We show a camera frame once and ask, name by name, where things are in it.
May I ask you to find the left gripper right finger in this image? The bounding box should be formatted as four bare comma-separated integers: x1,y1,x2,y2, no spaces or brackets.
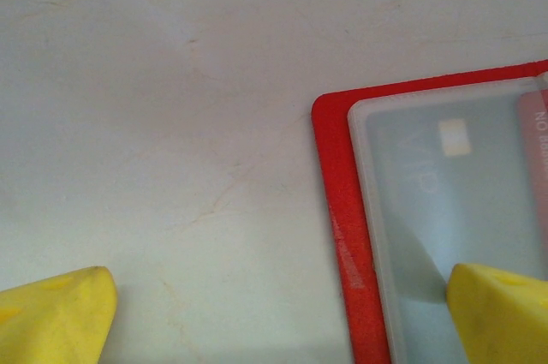
445,263,548,364

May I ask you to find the white table cover sheet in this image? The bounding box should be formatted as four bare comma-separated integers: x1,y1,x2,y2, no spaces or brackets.
0,0,548,364

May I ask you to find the black credit card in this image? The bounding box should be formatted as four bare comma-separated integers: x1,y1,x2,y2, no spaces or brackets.
364,96,541,364

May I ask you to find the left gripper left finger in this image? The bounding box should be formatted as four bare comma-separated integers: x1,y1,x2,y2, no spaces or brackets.
0,266,119,364

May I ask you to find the red credit card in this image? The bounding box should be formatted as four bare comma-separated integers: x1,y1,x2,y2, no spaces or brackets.
515,88,548,228

